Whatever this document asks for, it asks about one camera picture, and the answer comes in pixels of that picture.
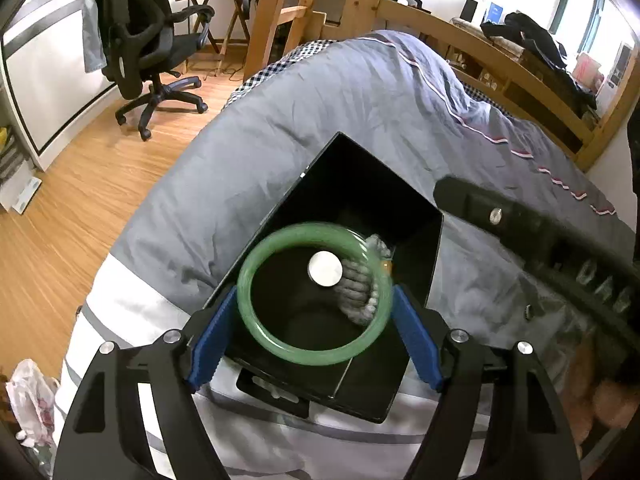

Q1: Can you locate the round silver disc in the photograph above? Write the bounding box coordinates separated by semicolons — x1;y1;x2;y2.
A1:
307;251;344;287

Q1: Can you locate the grey beaded bracelet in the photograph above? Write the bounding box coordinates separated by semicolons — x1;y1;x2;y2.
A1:
340;234;396;326

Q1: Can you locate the grey striped quilt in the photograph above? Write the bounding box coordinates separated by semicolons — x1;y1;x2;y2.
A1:
52;30;636;480

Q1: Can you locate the white striped wardrobe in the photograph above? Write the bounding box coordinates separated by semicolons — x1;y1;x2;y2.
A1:
0;0;191;171

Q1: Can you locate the white plastic bag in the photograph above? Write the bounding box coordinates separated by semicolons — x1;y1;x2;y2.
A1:
5;359;61;448

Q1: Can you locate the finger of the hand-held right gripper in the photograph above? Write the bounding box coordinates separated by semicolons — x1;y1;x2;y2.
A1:
433;176;551;281

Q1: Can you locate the pink box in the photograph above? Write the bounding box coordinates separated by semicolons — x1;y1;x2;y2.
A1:
572;52;603;93

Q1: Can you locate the green jade bangle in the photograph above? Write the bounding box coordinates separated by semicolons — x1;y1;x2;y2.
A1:
236;222;394;365

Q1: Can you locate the white appliance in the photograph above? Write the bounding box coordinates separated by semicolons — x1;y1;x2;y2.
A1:
607;42;636;106

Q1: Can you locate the black jewelry box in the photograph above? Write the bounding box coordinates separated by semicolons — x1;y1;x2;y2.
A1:
202;131;445;423

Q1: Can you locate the white flat box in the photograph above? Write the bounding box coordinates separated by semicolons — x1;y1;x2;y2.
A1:
0;175;43;216

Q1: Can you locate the black jacket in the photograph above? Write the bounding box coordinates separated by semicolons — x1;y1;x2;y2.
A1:
482;12;598;116

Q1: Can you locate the checkered bed sheet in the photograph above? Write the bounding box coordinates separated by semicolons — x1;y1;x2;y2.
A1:
223;39;331;108

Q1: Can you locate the black office chair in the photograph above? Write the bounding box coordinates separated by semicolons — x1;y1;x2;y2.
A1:
95;0;216;142

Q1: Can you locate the grey cloth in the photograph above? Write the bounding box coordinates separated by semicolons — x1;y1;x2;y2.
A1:
80;0;126;73

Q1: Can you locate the person's right hand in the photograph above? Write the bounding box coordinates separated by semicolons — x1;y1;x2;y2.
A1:
570;335;640;456

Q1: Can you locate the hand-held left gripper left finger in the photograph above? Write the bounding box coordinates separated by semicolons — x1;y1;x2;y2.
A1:
52;285;238;480

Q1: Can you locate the black floor cable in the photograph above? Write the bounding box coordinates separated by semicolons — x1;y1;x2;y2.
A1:
215;52;248;82

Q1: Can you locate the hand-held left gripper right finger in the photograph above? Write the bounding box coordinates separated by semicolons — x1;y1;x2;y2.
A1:
392;285;583;480

